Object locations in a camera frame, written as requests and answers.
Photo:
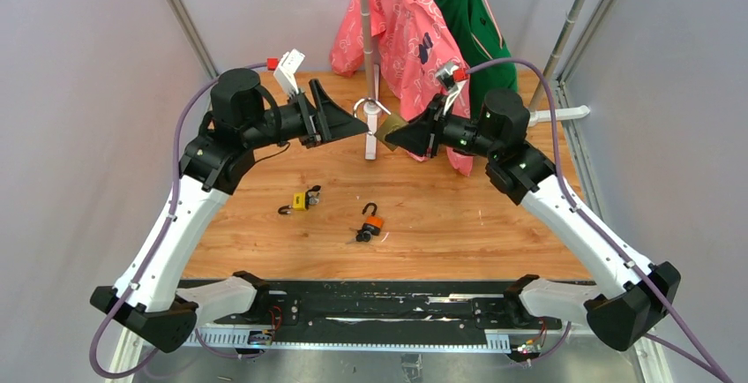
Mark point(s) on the yellow-lock keys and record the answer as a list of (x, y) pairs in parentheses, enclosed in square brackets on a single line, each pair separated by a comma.
[(312, 195)]

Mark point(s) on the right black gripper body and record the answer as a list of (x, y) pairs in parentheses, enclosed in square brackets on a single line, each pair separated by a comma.
[(441, 126)]

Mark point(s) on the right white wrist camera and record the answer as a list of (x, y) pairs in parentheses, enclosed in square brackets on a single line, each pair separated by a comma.
[(452, 79)]

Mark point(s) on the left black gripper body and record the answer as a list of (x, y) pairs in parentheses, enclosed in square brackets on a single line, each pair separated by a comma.
[(310, 136)]

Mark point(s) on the yellow padlock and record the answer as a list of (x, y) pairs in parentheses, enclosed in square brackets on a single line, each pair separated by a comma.
[(299, 203)]

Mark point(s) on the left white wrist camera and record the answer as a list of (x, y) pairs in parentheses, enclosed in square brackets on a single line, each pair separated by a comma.
[(284, 72)]

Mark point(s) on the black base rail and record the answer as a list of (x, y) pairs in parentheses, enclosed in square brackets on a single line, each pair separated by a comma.
[(387, 316)]

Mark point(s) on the orange padlock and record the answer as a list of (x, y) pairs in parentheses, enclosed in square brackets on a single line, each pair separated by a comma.
[(372, 222)]

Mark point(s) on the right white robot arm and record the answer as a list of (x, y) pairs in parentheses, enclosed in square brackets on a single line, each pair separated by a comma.
[(623, 304)]

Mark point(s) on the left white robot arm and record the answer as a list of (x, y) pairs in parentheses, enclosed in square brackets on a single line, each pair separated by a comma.
[(244, 117)]

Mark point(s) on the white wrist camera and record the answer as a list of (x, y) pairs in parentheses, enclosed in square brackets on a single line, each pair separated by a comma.
[(452, 79), (284, 72)]

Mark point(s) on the green shirt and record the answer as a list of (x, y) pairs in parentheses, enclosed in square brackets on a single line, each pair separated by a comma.
[(475, 30)]

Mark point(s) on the brass padlock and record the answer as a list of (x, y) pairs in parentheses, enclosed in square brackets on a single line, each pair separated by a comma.
[(381, 122)]

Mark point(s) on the black orange-lock keys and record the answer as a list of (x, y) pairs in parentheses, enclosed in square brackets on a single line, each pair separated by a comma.
[(361, 236)]

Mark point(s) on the white clothes rack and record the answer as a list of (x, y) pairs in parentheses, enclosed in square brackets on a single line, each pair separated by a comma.
[(536, 116)]

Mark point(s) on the pink patterned jacket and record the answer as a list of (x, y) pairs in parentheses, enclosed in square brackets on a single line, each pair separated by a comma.
[(414, 42)]

